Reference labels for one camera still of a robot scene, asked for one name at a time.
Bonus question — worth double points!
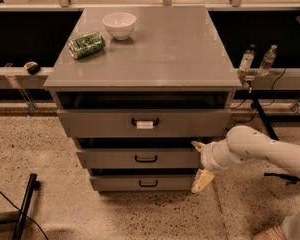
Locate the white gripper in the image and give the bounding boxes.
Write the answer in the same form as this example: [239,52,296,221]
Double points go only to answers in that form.
[191,140,239,193]

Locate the grey drawer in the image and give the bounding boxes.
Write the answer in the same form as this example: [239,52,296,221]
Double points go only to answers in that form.
[58,109,230,138]
[90,175,195,192]
[77,148,200,169]

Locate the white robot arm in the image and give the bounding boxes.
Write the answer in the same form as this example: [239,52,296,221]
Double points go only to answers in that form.
[191,125,300,193]

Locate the grey drawer cabinet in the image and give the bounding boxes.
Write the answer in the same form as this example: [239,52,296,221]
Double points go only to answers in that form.
[45,6,240,177]

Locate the grey bottom drawer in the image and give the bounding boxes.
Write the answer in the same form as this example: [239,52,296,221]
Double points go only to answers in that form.
[90,175,195,192]

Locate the grey top drawer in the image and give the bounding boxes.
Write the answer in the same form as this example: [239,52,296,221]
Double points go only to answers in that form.
[58,109,230,138]

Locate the black stand leg right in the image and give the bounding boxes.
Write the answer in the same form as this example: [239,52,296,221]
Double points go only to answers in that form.
[249,91,279,140]

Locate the black stand leg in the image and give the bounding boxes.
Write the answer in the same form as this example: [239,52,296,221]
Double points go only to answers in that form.
[249,91,279,140]
[12,173,40,240]

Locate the left clear water bottle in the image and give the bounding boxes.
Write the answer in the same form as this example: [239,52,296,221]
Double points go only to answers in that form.
[238,44,256,74]

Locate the clear water bottle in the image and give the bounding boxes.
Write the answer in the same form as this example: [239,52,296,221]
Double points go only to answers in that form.
[238,44,256,74]
[259,44,278,76]

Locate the right clear water bottle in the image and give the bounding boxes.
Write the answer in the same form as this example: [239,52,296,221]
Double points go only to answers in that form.
[259,44,278,76]

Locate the white ceramic bowl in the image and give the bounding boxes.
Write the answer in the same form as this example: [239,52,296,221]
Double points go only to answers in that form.
[102,12,136,40]

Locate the green soda can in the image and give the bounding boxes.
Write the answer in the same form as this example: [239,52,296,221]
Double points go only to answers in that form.
[68,32,106,59]

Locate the black stand leg left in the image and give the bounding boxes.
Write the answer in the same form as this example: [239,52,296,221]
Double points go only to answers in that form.
[12,173,40,240]

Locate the small black yellow object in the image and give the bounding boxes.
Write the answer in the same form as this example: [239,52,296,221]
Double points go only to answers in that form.
[24,61,41,75]

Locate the white tape on handle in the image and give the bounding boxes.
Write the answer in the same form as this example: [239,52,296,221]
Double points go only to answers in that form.
[136,121,154,129]

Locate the black cable on floor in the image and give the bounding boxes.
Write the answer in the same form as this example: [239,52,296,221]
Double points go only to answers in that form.
[0,181,50,240]

